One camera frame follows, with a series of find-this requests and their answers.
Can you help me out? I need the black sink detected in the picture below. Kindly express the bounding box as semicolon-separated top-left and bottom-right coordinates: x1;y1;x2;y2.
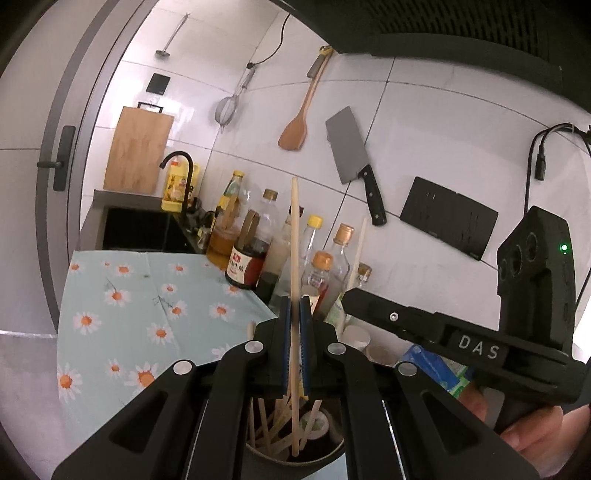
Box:
78;190;205;254

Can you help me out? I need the wooden spatula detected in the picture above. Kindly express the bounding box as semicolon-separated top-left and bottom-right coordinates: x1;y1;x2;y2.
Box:
277;45;334;151

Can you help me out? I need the red label sauce bottle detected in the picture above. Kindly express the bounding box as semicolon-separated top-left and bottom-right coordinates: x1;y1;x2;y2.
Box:
225;189;279;289

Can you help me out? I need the wooden cutting board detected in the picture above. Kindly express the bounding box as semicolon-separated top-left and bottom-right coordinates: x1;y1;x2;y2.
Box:
103;107;174;195

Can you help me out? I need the dark soy sauce bottle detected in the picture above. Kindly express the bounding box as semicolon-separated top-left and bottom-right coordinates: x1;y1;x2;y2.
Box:
254;209;293;305

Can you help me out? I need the metal ladle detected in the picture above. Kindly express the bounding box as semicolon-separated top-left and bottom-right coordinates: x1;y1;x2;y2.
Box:
155;13;190;59

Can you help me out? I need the cream ceramic spoon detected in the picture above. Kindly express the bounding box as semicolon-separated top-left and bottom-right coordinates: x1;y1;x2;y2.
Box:
301;409;329;441

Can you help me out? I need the black cylindrical utensil holder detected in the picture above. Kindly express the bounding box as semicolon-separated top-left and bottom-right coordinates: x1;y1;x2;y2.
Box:
241;393;348;480

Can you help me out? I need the black wall switch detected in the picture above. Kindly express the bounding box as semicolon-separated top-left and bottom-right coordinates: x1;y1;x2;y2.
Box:
146;73;170;96

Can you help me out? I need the grey door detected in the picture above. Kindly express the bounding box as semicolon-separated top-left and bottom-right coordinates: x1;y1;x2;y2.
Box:
1;1;152;338

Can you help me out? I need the black door handle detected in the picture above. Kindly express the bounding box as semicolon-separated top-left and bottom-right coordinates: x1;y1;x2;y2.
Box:
37;125;76;192

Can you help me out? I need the black tracker camera box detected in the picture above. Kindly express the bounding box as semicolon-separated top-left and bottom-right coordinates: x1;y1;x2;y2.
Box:
497;206;576;354

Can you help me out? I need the black faucet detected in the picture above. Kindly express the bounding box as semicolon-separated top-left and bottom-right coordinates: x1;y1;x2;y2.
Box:
159;150;199;217

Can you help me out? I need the person right hand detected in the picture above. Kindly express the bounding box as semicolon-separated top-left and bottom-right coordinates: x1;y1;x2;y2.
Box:
459;382;591;478

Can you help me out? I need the cleaver knife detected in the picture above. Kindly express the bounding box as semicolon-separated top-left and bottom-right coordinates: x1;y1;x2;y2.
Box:
325;106;387;226

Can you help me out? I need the black power cable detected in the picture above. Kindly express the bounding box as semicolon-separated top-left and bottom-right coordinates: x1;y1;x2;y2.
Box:
523;121;591;218

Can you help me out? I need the blue white salt bag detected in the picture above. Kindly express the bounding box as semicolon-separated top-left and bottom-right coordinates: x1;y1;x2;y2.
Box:
401;345;472;398

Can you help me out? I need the yellow oil bottle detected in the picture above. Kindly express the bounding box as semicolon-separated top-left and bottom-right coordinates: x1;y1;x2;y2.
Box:
160;156;199;213

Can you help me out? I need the daisy print tablecloth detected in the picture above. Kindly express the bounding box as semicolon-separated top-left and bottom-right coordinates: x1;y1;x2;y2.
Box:
57;251;273;443

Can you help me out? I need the green label bottle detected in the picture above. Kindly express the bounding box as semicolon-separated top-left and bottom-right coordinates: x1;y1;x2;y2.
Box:
325;262;373;334

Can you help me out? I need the beige lidded jar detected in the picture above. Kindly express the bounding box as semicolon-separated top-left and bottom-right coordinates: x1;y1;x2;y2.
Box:
341;325;370;352

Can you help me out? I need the black range hood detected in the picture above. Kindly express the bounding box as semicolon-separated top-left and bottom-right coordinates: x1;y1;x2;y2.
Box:
276;1;590;110

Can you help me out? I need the clear bottle yellow cap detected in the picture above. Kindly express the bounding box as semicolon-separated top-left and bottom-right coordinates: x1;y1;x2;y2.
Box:
298;214;324;273

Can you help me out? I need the clear bottle gold cap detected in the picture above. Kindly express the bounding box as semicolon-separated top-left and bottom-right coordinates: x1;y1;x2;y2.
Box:
321;223;355;317

